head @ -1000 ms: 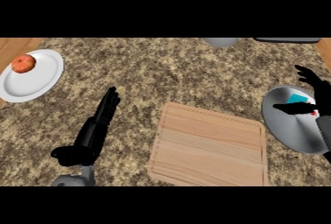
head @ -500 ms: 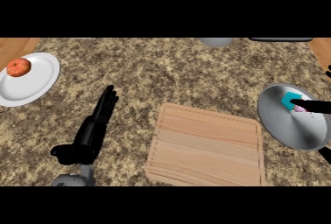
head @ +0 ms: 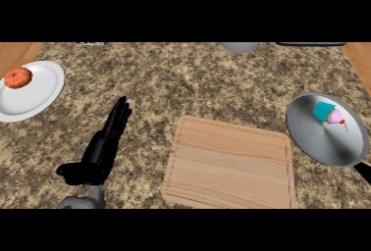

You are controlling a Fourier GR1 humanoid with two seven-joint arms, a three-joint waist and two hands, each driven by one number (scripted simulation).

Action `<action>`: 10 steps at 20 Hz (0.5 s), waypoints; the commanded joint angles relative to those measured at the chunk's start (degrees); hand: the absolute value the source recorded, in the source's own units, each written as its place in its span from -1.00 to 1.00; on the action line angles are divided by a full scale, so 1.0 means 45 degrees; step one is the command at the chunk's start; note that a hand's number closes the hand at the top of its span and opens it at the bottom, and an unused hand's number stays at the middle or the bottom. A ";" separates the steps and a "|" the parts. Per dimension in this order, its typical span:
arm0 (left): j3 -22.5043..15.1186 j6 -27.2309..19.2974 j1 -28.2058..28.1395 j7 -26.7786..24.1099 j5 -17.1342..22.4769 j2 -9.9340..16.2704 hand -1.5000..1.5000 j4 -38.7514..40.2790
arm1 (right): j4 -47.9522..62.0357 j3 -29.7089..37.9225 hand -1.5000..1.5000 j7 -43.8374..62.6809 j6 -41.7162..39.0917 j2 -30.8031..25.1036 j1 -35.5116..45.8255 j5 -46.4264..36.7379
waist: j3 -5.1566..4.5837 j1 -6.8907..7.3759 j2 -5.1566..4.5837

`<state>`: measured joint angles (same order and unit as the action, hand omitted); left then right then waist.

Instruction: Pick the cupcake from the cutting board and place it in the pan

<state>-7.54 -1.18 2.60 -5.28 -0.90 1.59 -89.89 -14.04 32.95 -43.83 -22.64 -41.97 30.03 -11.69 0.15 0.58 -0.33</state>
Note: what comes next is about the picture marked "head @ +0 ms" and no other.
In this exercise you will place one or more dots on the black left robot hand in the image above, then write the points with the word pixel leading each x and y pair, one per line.
pixel 100 148

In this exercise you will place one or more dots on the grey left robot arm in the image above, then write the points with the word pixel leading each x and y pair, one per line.
pixel 85 199

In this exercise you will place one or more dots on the wooden cutting board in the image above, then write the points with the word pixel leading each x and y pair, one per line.
pixel 232 163

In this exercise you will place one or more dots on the grey frying pan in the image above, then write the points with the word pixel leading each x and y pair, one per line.
pixel 323 134

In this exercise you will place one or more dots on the pink cupcake with teal wrapper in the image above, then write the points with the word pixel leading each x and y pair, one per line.
pixel 328 113

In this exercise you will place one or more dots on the white round plate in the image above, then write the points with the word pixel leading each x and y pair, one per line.
pixel 29 91

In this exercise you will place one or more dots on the red apple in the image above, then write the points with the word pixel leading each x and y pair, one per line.
pixel 17 77

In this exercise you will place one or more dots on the grey round container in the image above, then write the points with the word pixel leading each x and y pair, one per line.
pixel 238 47

